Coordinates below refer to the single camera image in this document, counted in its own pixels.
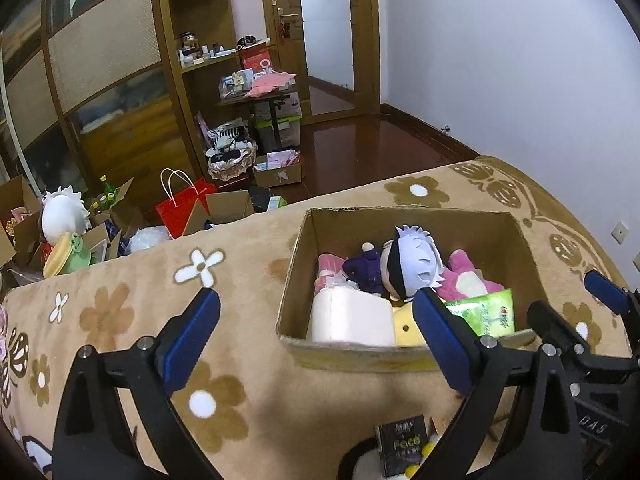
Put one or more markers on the pale-haired blindfolded plush doll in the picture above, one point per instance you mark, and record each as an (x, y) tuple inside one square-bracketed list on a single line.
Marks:
[(410, 265)]

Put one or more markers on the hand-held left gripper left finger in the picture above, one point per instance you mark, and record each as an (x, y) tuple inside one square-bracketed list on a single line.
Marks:
[(192, 342)]

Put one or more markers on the white plastic bag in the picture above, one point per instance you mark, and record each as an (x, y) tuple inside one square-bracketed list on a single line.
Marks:
[(147, 240)]

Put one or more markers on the lace-trimmed wicker basket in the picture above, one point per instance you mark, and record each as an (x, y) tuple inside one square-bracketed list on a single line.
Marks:
[(230, 160)]

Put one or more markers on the large white-haired plush head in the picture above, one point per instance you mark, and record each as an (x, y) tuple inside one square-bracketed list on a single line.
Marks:
[(62, 212)]

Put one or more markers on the green glass bottle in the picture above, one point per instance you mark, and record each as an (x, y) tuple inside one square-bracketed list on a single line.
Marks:
[(106, 187)]

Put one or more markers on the brown cardboard box with flaps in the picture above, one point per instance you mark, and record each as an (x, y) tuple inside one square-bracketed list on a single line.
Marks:
[(225, 210)]

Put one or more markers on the green tissue packet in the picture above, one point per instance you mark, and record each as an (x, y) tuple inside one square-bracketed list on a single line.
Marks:
[(487, 312)]

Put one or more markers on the yellow plush toy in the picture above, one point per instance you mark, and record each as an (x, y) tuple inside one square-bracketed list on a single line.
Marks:
[(407, 327)]

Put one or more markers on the small dark folding table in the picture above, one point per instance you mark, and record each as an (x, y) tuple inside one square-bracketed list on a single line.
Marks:
[(265, 99)]

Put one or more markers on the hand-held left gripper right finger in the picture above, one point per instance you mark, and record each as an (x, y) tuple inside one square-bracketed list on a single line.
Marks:
[(442, 345)]

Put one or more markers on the white wall socket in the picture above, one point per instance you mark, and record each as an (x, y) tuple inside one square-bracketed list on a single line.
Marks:
[(620, 231), (637, 260)]

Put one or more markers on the cardboard box with bottles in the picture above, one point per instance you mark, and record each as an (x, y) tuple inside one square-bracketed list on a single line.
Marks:
[(120, 207)]

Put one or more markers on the clear plastic storage box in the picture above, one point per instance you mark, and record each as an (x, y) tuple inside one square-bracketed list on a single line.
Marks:
[(286, 126)]

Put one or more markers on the beige flower printed blanket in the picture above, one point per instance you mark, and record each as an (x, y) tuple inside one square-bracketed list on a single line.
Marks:
[(240, 280)]

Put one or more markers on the pink plush toy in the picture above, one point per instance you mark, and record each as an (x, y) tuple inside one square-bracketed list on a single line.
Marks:
[(465, 272)]

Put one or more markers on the pink cloth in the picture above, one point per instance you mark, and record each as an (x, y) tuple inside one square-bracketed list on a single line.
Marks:
[(270, 82)]

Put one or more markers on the green frog plush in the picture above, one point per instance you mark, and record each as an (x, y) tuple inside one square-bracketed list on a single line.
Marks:
[(75, 257)]

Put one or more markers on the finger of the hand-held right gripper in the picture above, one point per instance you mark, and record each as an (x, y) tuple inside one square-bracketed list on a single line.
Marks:
[(555, 330), (605, 291)]

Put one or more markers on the large brown cardboard box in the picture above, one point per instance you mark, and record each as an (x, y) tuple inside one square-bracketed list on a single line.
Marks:
[(15, 210)]

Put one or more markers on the white toilet paper roll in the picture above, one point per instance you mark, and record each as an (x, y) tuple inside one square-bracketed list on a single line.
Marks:
[(350, 322)]

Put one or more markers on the small low cardboard box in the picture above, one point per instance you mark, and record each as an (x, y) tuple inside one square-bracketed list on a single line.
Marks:
[(277, 175)]

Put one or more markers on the red box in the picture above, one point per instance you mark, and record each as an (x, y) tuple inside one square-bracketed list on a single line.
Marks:
[(257, 57)]

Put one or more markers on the red hanging ornament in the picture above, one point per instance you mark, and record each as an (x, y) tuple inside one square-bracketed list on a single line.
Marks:
[(286, 28)]

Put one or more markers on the wooden wardrobe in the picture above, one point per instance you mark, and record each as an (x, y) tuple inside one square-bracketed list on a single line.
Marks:
[(100, 50)]

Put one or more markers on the wooden door with mirror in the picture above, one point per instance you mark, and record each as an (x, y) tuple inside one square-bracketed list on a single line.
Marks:
[(292, 75)]

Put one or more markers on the wooden corner shelf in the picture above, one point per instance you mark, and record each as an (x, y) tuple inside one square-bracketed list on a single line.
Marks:
[(200, 85)]

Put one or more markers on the pink packet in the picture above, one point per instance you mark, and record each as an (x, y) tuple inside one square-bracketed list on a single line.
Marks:
[(330, 265)]

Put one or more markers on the black bag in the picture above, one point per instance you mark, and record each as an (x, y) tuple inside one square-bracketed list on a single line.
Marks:
[(260, 199)]

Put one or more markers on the white curved pole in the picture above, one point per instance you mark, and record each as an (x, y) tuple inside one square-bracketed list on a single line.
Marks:
[(12, 125)]

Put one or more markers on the red gift bag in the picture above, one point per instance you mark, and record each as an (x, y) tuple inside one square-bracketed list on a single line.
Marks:
[(182, 205)]

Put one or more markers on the small black box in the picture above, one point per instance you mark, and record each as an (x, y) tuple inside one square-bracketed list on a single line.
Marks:
[(400, 442)]

